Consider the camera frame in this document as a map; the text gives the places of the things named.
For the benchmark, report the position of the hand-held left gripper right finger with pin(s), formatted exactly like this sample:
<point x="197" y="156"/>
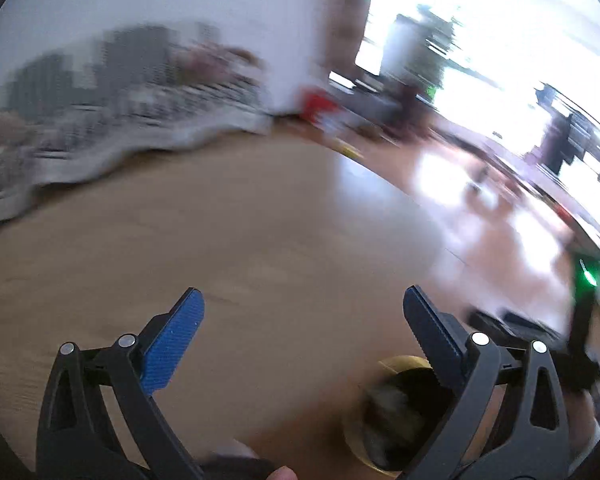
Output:
<point x="432" y="330"/>

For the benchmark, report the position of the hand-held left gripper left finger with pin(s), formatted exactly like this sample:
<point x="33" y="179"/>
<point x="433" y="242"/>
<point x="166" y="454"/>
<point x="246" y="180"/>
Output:
<point x="175" y="340"/>

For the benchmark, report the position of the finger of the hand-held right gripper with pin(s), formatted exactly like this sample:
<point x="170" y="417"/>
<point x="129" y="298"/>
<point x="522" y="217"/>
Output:
<point x="520" y="325"/>

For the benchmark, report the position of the gold-rimmed trash bin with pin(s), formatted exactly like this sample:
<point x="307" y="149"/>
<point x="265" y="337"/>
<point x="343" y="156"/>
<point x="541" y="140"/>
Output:
<point x="395" y="410"/>

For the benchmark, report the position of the person's left hand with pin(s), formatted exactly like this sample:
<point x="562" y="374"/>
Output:
<point x="281" y="474"/>

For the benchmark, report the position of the patterned grey bed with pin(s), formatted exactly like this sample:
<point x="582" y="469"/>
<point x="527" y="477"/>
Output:
<point x="105" y="130"/>

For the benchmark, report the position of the red bag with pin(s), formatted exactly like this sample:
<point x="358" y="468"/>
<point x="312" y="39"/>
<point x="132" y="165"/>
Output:
<point x="320" y="105"/>

